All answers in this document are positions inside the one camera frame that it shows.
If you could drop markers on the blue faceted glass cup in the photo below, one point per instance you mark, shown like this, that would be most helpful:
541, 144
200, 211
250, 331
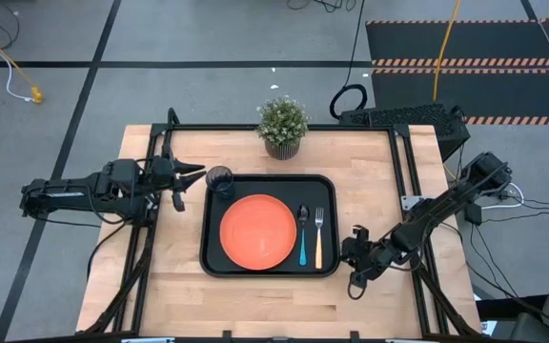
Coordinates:
219, 181

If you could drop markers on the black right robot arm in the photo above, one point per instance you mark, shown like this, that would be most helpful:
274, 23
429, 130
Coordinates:
446, 209

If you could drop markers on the potted plant in ribbed pot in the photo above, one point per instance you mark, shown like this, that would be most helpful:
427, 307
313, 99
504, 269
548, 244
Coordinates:
281, 124

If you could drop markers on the black hazard-striped floor mat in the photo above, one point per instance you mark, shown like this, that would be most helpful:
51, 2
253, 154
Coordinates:
422, 90
446, 40

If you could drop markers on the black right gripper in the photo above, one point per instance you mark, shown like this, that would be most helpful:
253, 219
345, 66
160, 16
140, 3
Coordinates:
372, 257

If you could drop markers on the orange round plate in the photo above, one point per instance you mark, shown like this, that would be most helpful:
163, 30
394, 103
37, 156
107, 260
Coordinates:
258, 232

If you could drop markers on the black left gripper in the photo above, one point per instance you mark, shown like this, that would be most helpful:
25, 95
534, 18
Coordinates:
165, 174

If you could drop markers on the black metal table frame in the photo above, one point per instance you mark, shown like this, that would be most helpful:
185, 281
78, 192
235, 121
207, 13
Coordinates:
351, 127

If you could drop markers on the black plastic tray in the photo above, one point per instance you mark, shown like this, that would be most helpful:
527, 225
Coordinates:
212, 248

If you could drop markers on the silver metal bracket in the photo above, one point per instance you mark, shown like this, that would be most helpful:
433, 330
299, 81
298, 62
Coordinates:
409, 201

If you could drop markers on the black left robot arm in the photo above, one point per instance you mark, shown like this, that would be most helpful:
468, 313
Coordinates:
65, 197

